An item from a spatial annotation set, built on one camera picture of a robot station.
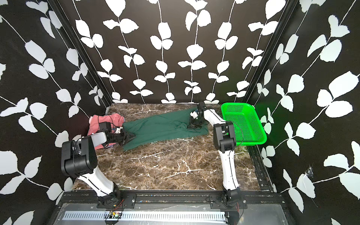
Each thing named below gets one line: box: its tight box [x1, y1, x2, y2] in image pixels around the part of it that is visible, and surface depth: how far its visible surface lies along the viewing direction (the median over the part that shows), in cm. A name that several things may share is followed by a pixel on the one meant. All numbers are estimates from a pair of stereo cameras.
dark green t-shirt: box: [122, 110, 210, 151], surface depth 105 cm
